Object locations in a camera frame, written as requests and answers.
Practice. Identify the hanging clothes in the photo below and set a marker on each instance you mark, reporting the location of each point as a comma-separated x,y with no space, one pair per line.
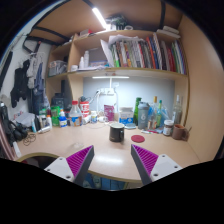
20,83

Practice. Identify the white bottle with blue label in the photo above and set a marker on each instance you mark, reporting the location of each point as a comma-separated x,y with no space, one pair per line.
62,120

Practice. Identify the magenta pouch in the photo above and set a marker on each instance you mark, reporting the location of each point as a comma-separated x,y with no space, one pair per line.
109,112

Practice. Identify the silver lying canister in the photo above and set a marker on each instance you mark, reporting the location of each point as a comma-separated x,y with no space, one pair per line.
45,129

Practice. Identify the green glass bottle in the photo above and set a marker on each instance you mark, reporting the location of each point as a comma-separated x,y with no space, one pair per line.
136,111

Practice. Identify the clear glass bottle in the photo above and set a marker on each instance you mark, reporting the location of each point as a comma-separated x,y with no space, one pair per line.
177,111

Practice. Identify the clear red-capped water bottle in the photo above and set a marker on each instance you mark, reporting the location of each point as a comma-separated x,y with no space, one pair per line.
75,116

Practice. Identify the coiled thin bands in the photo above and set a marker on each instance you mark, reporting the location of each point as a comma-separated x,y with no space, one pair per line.
25,141

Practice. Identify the ceiling light tube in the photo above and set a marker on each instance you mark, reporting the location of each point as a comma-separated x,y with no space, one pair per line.
99,17

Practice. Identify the brown mug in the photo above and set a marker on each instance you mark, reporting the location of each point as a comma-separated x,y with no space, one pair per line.
178,132

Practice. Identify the wooden shelf unit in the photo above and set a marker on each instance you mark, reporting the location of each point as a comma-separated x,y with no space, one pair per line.
133,50

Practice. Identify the flat round red coaster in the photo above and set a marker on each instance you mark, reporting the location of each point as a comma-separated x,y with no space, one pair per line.
137,138

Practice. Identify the white power strip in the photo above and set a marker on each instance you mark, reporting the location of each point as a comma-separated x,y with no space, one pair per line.
106,91

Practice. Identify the black appliance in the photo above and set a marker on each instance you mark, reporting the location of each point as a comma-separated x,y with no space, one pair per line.
60,100

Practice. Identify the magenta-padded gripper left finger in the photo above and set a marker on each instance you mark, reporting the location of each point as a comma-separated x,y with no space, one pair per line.
61,166

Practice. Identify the white and blue carton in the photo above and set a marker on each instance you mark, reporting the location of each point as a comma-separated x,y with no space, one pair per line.
126,116

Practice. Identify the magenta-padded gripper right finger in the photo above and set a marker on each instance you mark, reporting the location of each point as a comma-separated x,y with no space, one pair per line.
163,166

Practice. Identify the black mug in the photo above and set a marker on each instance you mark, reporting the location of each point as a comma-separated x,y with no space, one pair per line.
116,133

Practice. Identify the grey shaker bottle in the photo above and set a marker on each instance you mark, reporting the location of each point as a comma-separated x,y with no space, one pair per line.
143,116

